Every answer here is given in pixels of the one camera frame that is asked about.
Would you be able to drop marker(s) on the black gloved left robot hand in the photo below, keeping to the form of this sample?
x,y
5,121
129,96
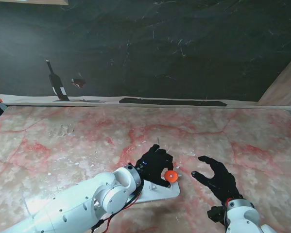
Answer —
x,y
155,165

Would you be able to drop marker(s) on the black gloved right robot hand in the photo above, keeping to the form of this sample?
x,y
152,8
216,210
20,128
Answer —
x,y
220,182

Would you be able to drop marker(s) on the white Hanoi tower base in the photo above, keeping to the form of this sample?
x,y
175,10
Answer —
x,y
167,193

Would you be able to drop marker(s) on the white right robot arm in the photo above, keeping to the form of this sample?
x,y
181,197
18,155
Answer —
x,y
244,216

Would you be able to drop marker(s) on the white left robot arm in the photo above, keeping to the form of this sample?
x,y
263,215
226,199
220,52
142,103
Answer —
x,y
87,201

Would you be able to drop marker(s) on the leaning wooden plank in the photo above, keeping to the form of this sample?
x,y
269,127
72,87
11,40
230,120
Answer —
x,y
283,85

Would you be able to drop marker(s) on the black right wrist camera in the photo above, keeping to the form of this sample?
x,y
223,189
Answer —
x,y
215,214

